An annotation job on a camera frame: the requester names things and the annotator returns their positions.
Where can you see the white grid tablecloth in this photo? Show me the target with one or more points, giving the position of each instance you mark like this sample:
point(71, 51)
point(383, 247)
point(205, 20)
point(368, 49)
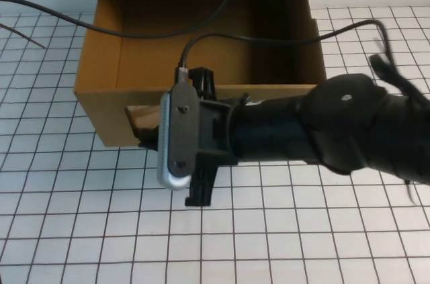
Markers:
point(100, 230)

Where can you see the brown cardboard drawer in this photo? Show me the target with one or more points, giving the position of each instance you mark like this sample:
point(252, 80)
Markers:
point(100, 112)

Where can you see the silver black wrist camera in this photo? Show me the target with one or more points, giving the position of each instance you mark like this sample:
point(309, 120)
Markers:
point(181, 129)

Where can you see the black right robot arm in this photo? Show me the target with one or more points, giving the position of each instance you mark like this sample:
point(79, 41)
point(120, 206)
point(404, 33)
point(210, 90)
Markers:
point(336, 129)

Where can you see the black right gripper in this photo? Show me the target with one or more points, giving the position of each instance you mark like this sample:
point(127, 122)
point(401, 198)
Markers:
point(215, 129)

